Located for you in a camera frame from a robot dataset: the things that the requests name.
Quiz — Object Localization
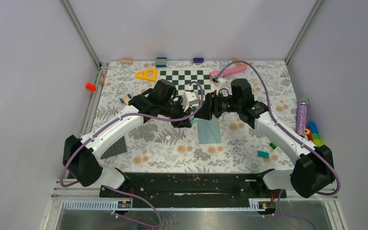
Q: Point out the grey lego baseplate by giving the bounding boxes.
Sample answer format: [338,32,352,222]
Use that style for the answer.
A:
[101,137,127,160]

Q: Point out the colourful block toy pile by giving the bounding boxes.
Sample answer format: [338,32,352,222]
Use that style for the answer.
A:
[304,121,323,147]

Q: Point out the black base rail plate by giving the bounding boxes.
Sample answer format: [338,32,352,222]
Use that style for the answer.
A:
[98,172,288,209]

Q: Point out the wooden toy car blue wheels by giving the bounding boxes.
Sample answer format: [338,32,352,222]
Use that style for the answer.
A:
[119,94,132,104]

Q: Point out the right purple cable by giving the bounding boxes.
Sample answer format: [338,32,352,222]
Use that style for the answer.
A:
[216,61,342,230]

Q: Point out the teal small block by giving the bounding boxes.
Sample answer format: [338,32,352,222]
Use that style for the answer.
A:
[257,150,270,159]

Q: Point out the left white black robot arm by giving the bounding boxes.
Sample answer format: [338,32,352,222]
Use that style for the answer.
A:
[60,79,204,197]

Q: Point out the purple lego brick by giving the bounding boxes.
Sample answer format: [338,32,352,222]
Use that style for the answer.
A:
[193,57,204,63]

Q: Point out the floral patterned table mat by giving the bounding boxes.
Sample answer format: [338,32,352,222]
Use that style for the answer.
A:
[93,61,297,173]

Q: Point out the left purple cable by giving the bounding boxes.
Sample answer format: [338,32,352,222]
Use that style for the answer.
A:
[58,81,205,229]

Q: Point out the left wooden cylinder peg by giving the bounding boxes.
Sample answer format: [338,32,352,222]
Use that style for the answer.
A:
[120,58,133,65]

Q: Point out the purple cable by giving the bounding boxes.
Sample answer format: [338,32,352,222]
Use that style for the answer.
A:
[216,61,342,230]
[58,81,205,229]

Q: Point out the purple glitter microphone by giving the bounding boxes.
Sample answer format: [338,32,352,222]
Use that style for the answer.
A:
[296,97,308,137]

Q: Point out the blue grey lego brick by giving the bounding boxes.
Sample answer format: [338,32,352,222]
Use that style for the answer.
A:
[155,57,167,68]

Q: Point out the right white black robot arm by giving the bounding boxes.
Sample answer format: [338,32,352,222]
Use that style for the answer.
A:
[195,79,336,198]

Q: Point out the grey-blue envelope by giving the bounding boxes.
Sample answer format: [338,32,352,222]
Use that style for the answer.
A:
[197,117,222,144]

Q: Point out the pink toy microphone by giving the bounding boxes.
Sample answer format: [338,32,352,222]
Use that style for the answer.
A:
[210,66,247,78]

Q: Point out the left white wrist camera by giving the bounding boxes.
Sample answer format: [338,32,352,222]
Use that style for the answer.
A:
[182,90,200,111]

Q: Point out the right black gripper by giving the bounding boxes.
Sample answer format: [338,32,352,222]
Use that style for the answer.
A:
[194,90,242,120]

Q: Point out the orange red small cylinder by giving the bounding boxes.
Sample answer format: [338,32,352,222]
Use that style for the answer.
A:
[85,83,97,92]

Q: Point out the yellow triangle toy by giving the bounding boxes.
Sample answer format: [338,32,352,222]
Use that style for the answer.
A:
[135,68,158,82]

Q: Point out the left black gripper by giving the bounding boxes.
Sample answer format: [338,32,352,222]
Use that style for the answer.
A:
[160,97,193,128]

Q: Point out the green white chessboard mat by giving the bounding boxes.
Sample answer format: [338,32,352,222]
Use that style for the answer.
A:
[157,69,216,97]

